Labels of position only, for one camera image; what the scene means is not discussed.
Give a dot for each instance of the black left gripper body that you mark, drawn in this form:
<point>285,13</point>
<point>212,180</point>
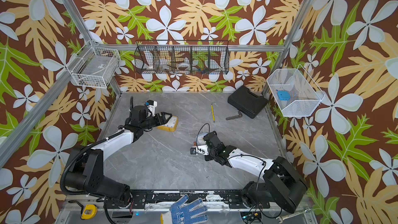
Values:
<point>150,121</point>

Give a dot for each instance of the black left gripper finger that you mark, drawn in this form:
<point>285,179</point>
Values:
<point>160,124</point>
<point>163,117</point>

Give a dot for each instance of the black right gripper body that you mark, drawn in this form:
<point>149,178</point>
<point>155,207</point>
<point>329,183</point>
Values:
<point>211,154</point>

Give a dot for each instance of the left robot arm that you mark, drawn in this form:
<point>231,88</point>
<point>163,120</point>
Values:
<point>84,170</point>

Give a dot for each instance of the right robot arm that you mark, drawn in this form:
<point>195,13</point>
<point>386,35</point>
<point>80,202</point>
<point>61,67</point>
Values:
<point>277,180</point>

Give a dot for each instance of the grey allen wrench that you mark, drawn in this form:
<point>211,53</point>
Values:
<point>239,115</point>

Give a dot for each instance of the black plastic tool case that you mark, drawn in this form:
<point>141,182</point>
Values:
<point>247,102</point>

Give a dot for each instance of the blue dotted work glove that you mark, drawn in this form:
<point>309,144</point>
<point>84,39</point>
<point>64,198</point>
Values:
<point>182,212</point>

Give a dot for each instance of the blue object in basket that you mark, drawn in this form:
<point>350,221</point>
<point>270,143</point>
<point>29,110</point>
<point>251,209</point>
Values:
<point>283,95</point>

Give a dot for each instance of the silver spanner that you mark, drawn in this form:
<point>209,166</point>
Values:
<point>281,219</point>

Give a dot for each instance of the yellow tape measure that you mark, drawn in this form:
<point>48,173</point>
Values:
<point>89,211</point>

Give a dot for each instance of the white wire basket left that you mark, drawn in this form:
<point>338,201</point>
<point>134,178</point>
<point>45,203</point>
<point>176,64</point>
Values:
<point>94,66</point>

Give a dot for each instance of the white wire basket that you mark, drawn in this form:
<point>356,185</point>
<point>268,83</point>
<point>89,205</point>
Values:
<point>94,66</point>
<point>305,93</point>

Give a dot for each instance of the black wire basket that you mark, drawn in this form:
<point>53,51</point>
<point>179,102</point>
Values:
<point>187,57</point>

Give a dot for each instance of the white wire basket right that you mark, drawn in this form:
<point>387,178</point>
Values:
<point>305,93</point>

